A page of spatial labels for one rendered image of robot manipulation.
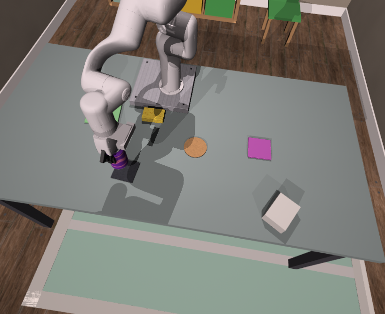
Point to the flat green square pad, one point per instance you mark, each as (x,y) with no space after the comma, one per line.
(116,114)

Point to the round cork coaster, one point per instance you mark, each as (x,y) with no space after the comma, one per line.
(195,147)

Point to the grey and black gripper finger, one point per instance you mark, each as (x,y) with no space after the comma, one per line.
(106,158)

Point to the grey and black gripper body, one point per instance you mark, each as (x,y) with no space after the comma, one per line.
(105,143)

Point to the dark grey square slate coaster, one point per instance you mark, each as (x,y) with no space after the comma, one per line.
(126,174)

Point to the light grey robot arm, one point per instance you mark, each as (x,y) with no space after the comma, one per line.
(176,40)

